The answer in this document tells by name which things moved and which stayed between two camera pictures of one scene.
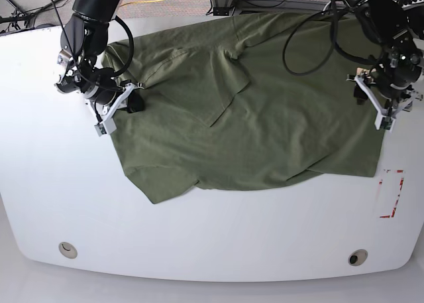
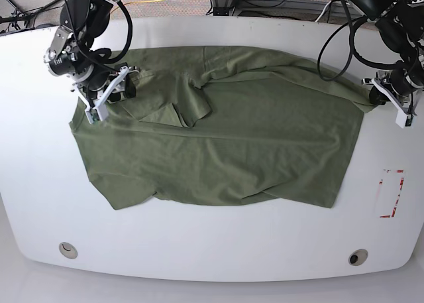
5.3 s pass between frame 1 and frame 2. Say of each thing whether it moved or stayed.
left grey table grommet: stayed
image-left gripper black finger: moved
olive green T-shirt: moved
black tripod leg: stayed
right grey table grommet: stayed
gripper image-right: moved
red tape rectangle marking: stayed
